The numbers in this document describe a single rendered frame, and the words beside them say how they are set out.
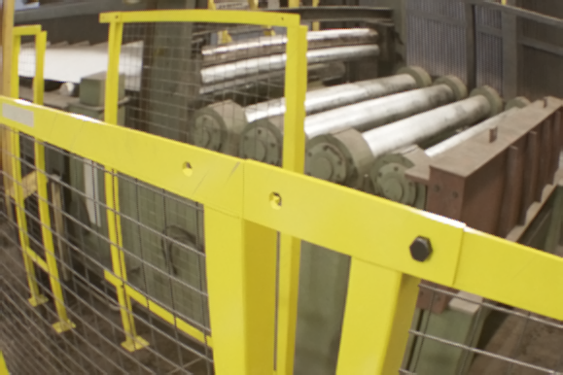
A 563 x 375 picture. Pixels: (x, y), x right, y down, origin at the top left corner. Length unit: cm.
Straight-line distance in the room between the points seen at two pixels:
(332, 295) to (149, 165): 229
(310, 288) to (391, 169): 69
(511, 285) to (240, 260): 28
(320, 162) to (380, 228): 226
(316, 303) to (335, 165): 63
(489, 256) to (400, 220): 9
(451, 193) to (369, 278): 179
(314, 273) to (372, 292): 239
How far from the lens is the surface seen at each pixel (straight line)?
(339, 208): 53
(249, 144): 300
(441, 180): 234
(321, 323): 303
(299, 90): 217
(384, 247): 51
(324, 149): 276
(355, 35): 458
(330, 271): 288
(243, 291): 64
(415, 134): 331
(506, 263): 48
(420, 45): 1255
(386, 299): 54
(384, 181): 263
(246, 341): 67
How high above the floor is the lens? 204
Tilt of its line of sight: 21 degrees down
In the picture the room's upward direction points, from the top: 2 degrees clockwise
